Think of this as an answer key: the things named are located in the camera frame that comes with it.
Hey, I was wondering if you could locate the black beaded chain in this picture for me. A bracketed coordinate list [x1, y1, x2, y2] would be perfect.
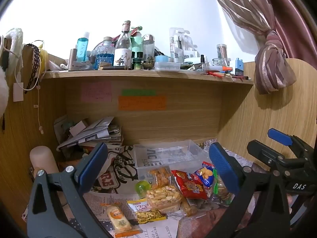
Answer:
[23, 43, 43, 91]

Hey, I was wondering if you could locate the clear peanut packet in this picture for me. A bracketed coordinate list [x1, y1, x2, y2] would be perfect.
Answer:
[146, 185, 184, 214]

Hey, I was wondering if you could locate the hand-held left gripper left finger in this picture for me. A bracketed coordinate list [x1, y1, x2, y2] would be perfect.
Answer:
[27, 142, 114, 238]

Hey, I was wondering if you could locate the pink sticky note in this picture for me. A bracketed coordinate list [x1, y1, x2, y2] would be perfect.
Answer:
[80, 82, 112, 102]

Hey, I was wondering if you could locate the clear biscuit packet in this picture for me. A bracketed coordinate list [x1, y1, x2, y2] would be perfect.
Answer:
[180, 196, 199, 217]

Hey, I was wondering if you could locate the orange rice cracker packet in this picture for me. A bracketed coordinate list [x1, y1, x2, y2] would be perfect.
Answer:
[100, 202, 144, 238]

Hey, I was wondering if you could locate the beige cylinder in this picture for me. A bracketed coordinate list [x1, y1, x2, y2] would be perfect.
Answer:
[30, 146, 60, 176]

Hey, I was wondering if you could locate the clear plastic packaging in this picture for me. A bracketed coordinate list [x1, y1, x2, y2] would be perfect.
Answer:
[169, 27, 199, 63]

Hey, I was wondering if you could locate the pink striped curtain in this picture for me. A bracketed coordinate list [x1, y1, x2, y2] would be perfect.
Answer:
[207, 0, 317, 95]

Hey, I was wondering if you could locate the blue chip packet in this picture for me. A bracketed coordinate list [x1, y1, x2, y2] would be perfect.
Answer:
[194, 161, 216, 187]

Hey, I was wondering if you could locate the green sticky note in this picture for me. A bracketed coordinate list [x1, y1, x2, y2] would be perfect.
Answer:
[121, 89, 156, 96]

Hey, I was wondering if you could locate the printed newspaper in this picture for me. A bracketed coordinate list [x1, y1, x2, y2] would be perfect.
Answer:
[22, 139, 255, 238]

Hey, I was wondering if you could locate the orange sticky note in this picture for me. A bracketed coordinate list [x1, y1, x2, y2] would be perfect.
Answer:
[118, 95, 167, 111]

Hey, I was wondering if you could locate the yellow object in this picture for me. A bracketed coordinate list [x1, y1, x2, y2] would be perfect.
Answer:
[40, 49, 49, 71]

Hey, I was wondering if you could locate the clear packet with green seal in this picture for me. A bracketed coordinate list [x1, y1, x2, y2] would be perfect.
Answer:
[212, 169, 234, 205]

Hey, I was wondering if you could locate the clear plastic container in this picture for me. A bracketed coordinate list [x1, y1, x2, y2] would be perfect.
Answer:
[133, 139, 211, 179]

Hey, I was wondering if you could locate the yellow noodle snack packet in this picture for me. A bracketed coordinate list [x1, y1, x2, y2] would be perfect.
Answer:
[127, 198, 168, 225]

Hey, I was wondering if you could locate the clear jar with silver cap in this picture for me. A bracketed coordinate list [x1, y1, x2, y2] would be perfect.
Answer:
[142, 34, 155, 60]

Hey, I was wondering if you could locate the red snack packet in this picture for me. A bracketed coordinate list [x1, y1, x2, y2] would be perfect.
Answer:
[171, 170, 208, 200]

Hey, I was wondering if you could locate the light blue plastic box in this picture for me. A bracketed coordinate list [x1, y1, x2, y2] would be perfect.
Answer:
[154, 55, 181, 71]

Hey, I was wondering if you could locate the tall blue liquid bottle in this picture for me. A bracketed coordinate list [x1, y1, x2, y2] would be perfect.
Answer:
[76, 32, 90, 62]

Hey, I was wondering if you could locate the stack of papers and books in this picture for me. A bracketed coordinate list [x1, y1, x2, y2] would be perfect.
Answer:
[53, 115, 124, 154]

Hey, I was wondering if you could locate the orange cracker stick packet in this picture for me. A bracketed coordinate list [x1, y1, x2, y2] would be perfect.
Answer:
[149, 168, 174, 187]

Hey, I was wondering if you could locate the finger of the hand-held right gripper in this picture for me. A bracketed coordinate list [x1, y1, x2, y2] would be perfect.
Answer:
[267, 128, 295, 147]
[247, 140, 298, 171]

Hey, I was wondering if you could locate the clear cylinder pen holder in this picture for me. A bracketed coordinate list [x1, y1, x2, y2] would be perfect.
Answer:
[217, 44, 228, 60]

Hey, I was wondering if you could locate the white charging cable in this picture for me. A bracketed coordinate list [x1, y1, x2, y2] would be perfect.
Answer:
[0, 36, 45, 134]

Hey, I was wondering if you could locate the mint green bottle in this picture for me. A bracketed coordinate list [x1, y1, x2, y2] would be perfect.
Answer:
[131, 31, 144, 55]

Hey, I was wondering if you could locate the wooden desk shelf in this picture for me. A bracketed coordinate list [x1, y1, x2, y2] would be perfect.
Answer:
[0, 53, 317, 228]

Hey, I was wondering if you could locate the clear glass bottle with label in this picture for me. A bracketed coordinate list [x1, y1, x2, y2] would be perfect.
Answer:
[114, 20, 132, 70]

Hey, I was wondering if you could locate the small blue box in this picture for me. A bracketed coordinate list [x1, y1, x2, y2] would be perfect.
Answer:
[234, 58, 244, 76]

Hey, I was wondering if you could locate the white plush toy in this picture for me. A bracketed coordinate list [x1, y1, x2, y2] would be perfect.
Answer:
[0, 28, 24, 119]

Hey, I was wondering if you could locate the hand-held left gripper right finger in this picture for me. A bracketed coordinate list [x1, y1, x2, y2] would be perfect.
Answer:
[205, 142, 291, 238]

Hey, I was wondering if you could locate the round blue liquid bottle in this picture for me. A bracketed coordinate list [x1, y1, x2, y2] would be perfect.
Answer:
[95, 37, 116, 67]

